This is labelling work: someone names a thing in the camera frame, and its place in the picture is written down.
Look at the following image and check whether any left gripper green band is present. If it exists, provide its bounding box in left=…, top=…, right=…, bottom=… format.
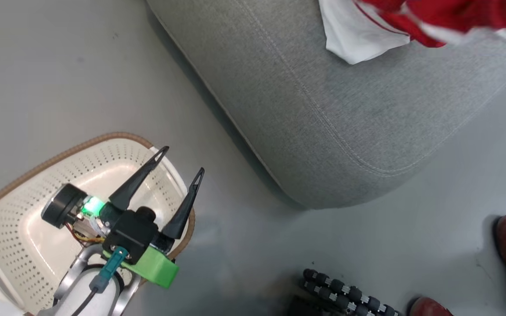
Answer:
left=41, top=145, right=206, bottom=289

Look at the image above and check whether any red and white garment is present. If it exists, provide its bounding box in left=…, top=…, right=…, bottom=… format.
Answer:
left=353, top=0, right=506, bottom=48

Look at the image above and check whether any grey fabric sofa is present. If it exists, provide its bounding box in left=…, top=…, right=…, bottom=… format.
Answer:
left=145, top=0, right=506, bottom=210

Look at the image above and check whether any white perforated laundry basket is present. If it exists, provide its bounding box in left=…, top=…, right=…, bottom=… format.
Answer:
left=0, top=132, right=196, bottom=316

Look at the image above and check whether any black roller omni wheel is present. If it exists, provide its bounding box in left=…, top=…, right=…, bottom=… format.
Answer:
left=302, top=268, right=401, bottom=316

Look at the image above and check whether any teal plug with black cable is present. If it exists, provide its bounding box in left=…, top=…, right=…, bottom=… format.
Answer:
left=71, top=246, right=129, bottom=316

